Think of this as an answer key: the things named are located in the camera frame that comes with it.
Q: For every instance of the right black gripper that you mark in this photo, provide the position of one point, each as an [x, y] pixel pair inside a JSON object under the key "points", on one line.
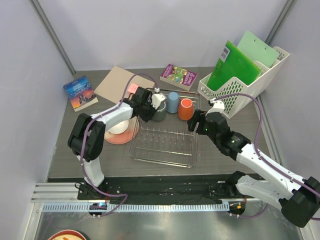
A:
{"points": [[192, 122]]}

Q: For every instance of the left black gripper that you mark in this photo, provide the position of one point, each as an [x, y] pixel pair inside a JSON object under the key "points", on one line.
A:
{"points": [[146, 118]]}

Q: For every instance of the grey mug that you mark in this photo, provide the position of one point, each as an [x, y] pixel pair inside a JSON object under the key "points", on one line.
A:
{"points": [[160, 114]]}

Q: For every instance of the pink cream plate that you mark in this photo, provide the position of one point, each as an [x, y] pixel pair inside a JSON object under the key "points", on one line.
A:
{"points": [[124, 137]]}

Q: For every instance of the orange white bowl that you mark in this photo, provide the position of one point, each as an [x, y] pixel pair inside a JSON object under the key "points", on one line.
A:
{"points": [[119, 128]]}

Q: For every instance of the metal wire dish rack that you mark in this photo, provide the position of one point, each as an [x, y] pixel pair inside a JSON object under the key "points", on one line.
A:
{"points": [[167, 142]]}

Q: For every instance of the blue cup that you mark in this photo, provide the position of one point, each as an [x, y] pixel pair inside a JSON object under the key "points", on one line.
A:
{"points": [[173, 101]]}

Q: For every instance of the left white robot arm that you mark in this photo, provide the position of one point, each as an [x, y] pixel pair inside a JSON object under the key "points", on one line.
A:
{"points": [[87, 136]]}

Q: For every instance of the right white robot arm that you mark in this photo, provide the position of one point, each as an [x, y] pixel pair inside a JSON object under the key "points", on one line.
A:
{"points": [[296, 197]]}

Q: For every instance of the orange cup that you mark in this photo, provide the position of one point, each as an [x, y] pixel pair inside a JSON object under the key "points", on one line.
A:
{"points": [[185, 109]]}

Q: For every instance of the pink cube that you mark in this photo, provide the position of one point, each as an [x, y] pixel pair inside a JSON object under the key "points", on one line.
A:
{"points": [[132, 88]]}

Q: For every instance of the purple children's book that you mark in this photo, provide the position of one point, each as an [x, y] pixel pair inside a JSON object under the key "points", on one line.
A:
{"points": [[178, 76]]}

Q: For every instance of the blue Jane Eyre book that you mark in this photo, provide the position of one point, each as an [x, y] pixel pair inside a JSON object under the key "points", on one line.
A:
{"points": [[80, 93]]}

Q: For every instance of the dark green folder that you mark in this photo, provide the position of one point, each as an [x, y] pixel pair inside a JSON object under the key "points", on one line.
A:
{"points": [[232, 63]]}

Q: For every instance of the white perforated file organizer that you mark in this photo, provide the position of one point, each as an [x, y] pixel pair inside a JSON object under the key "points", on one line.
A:
{"points": [[233, 104]]}

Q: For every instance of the light green clipboard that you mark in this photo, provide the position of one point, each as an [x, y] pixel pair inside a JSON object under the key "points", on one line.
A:
{"points": [[257, 50]]}

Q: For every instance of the red rimmed plate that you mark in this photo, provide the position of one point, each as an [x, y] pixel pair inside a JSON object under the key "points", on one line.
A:
{"points": [[67, 234]]}

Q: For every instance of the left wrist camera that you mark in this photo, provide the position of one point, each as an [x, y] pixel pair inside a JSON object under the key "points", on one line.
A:
{"points": [[157, 98]]}

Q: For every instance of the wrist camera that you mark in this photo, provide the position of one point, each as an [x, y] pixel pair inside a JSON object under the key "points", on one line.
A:
{"points": [[157, 98], [217, 106]]}

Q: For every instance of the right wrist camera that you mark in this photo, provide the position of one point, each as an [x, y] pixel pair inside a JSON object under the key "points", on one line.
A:
{"points": [[217, 106]]}

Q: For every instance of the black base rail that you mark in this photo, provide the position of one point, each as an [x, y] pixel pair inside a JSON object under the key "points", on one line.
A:
{"points": [[162, 190]]}

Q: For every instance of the white slotted cable duct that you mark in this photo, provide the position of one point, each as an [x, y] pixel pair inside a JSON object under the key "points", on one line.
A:
{"points": [[99, 207]]}

